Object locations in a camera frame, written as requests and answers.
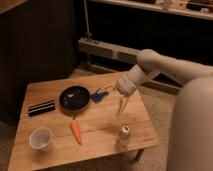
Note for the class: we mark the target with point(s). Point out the metal vertical pole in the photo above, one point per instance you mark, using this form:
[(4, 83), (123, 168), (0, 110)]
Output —
[(88, 33)]

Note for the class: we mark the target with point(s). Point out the black striped eraser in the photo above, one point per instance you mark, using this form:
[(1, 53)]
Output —
[(41, 108)]

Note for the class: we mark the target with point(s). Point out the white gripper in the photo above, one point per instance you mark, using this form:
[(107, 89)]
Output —
[(126, 85)]

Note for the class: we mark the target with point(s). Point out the wooden shelf beam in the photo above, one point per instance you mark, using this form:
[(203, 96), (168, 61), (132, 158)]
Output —
[(106, 49)]

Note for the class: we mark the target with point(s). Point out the black round pan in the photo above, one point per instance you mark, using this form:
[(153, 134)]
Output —
[(74, 98)]

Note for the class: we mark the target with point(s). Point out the blue rectangular sponge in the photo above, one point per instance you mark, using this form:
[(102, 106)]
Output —
[(98, 95)]

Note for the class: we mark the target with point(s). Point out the orange carrot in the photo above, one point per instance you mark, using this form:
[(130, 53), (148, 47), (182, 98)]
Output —
[(76, 131)]

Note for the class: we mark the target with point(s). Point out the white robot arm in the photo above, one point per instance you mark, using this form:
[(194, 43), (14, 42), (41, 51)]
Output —
[(191, 139)]

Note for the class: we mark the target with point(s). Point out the small beige bottle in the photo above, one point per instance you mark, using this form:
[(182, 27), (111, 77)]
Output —
[(123, 138)]

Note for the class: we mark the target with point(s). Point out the white ceramic cup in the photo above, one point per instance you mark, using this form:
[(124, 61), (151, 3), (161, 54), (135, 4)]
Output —
[(41, 139)]

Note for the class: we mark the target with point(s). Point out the wooden folding table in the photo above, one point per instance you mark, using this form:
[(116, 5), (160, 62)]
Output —
[(99, 124)]

